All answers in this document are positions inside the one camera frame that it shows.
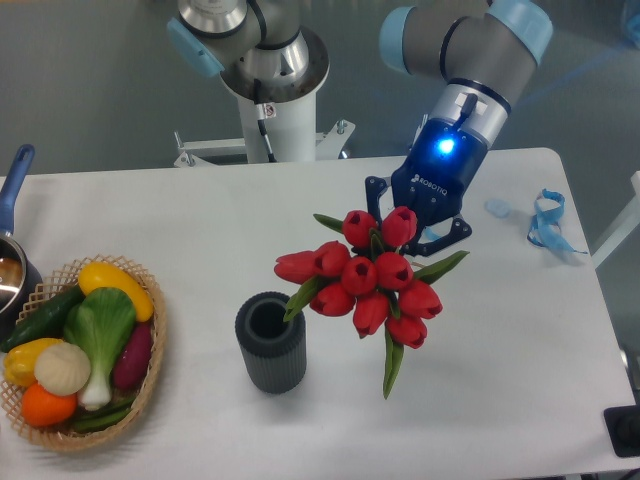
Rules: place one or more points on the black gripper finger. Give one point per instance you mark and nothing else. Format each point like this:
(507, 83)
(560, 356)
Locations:
(375, 188)
(426, 243)

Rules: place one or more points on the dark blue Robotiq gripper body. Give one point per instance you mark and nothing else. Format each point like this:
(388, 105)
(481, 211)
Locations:
(437, 172)

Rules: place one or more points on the red tulip bouquet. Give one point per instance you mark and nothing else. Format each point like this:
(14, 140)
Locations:
(369, 276)

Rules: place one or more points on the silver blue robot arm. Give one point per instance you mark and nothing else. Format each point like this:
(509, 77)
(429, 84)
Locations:
(485, 61)

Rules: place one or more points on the dark grey ribbed vase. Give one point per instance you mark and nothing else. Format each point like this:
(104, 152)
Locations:
(273, 349)

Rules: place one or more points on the small pale blue cap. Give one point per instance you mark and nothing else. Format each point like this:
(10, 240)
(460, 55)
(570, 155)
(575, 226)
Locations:
(498, 208)

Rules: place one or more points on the blue ribbon strip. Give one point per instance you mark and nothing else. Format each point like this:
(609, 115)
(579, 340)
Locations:
(545, 229)

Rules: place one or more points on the black device at edge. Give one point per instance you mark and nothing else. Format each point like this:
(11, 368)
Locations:
(623, 428)

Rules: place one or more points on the yellow squash toy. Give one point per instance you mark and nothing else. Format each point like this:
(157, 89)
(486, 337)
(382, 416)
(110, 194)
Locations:
(97, 275)

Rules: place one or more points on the purple sweet potato toy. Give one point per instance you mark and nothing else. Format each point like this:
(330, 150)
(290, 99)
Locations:
(131, 367)

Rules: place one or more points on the green bok choy toy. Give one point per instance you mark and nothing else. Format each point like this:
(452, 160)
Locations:
(100, 326)

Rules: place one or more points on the woven wicker basket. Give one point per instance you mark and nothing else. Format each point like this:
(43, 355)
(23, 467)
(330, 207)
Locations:
(61, 438)

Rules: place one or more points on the green cucumber toy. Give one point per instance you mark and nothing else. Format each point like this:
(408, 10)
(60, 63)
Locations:
(47, 321)

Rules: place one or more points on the cream steamed bun toy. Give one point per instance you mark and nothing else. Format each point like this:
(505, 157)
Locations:
(62, 369)

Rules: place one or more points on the green bean pods toy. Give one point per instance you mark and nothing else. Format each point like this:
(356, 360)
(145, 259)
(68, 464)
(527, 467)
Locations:
(103, 418)

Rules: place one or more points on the yellow bell pepper toy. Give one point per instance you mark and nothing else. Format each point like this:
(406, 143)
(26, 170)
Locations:
(19, 362)

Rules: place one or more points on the orange fruit toy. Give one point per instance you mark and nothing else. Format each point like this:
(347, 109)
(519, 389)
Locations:
(40, 408)

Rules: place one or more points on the white metal base frame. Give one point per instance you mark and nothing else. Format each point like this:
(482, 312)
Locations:
(329, 145)

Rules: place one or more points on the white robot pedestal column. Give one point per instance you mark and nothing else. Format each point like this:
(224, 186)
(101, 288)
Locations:
(276, 93)

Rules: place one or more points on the white frame at right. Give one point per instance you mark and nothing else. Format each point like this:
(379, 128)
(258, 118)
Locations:
(619, 229)

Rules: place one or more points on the blue handled saucepan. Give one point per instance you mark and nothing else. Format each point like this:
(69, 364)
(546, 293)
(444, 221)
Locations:
(19, 276)

